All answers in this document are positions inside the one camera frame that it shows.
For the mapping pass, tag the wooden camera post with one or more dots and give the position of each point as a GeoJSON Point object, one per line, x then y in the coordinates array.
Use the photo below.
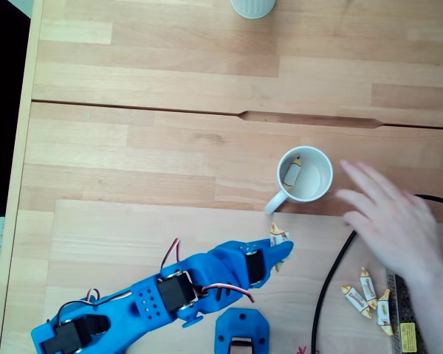
{"type": "Point", "coordinates": [241, 350]}

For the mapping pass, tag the white ribbed cup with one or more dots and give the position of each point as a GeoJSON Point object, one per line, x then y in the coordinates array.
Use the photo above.
{"type": "Point", "coordinates": [253, 9]}

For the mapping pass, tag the metal mesh power supply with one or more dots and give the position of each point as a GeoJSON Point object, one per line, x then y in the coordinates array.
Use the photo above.
{"type": "Point", "coordinates": [402, 306]}

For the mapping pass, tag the white caramel candy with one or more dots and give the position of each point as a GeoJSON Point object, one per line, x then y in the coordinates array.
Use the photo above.
{"type": "Point", "coordinates": [292, 173]}
{"type": "Point", "coordinates": [278, 234]}
{"type": "Point", "coordinates": [384, 311]}
{"type": "Point", "coordinates": [368, 288]}
{"type": "Point", "coordinates": [356, 300]}

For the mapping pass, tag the person's hand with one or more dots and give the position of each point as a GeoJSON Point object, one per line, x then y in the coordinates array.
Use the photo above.
{"type": "Point", "coordinates": [398, 228]}

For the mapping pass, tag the wooden base board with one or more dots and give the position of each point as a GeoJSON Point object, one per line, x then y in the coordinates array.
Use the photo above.
{"type": "Point", "coordinates": [133, 236]}

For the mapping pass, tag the blue post base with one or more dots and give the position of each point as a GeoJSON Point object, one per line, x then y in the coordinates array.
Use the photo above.
{"type": "Point", "coordinates": [240, 324]}

